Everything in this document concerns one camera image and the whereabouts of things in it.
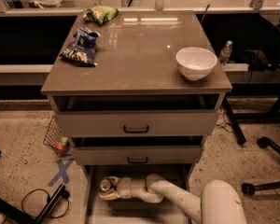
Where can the middle drawer with handle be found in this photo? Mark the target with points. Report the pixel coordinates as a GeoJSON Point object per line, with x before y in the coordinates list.
{"type": "Point", "coordinates": [136, 155]}

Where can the drawer with handle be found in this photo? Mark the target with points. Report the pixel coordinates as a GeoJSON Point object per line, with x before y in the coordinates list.
{"type": "Point", "coordinates": [119, 124]}
{"type": "Point", "coordinates": [136, 155]}

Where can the blue chip bag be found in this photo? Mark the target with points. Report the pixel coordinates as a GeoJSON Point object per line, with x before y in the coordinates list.
{"type": "Point", "coordinates": [82, 49]}

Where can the clear plastic water bottle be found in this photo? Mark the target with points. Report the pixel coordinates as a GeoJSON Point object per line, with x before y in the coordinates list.
{"type": "Point", "coordinates": [225, 53]}

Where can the open bottom drawer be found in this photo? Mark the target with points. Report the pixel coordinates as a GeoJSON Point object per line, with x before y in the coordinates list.
{"type": "Point", "coordinates": [135, 211]}

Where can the black stand leg left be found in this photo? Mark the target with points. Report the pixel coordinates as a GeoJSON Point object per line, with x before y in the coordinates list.
{"type": "Point", "coordinates": [37, 206]}

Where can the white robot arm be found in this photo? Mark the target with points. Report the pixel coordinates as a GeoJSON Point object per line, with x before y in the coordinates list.
{"type": "Point", "coordinates": [219, 203]}

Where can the black table leg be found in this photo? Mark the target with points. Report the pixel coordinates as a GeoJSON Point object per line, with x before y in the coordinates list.
{"type": "Point", "coordinates": [234, 123]}

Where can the white ceramic bowl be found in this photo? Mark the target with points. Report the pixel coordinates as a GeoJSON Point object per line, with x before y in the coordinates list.
{"type": "Point", "coordinates": [195, 63]}

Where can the green chip bag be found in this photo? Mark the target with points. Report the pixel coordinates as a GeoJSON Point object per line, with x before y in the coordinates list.
{"type": "Point", "coordinates": [100, 14]}

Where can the top drawer with handle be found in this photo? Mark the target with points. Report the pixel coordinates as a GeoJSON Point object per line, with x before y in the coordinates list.
{"type": "Point", "coordinates": [119, 124]}

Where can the wire mesh basket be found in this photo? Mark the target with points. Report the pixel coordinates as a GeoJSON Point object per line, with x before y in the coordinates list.
{"type": "Point", "coordinates": [55, 140]}

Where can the blue tape cross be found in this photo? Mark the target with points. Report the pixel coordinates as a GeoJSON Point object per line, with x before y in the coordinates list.
{"type": "Point", "coordinates": [62, 173]}

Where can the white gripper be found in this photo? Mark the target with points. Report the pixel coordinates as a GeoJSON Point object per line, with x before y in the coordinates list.
{"type": "Point", "coordinates": [123, 188]}

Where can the green soda can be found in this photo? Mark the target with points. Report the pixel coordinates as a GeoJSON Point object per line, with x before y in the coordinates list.
{"type": "Point", "coordinates": [105, 185]}

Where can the grey drawer cabinet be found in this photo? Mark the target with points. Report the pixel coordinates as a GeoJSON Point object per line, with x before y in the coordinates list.
{"type": "Point", "coordinates": [137, 71]}

